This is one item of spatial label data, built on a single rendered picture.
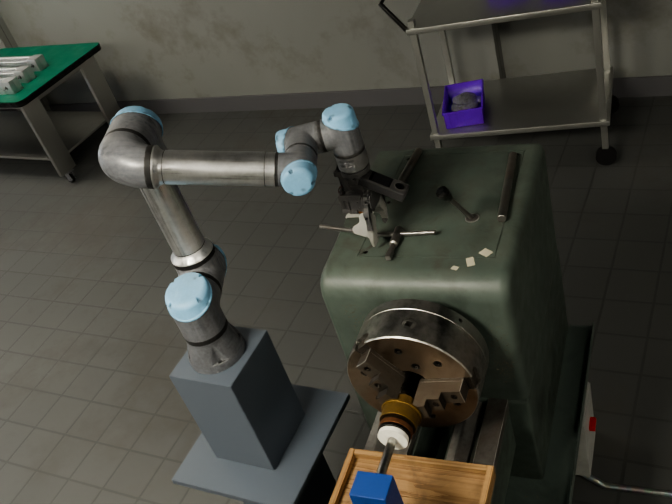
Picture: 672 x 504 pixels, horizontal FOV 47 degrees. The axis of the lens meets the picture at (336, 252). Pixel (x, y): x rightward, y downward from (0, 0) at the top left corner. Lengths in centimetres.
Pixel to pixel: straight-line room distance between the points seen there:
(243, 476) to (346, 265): 69
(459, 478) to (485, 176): 78
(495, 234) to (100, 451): 232
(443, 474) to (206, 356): 65
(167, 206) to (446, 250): 68
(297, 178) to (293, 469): 88
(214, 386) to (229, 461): 35
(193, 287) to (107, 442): 187
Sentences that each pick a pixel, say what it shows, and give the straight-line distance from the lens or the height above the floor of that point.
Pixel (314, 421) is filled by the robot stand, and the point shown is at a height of 75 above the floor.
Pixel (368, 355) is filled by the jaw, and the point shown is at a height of 120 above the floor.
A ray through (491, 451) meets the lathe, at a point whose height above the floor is 86.
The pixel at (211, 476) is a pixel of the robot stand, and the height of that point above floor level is 75.
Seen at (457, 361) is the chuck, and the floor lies 117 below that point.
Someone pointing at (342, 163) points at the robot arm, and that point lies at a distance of 180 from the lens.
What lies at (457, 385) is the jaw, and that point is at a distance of 173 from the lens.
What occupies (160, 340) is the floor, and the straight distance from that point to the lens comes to 404.
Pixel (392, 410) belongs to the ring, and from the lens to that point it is 172.
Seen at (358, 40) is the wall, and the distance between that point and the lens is 519.
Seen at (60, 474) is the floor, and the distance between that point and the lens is 372.
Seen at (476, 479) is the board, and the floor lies 88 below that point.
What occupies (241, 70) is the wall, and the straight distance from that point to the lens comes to 576.
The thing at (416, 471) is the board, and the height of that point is 88.
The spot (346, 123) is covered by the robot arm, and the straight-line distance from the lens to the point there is 174.
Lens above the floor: 241
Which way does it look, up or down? 36 degrees down
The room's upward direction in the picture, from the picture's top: 19 degrees counter-clockwise
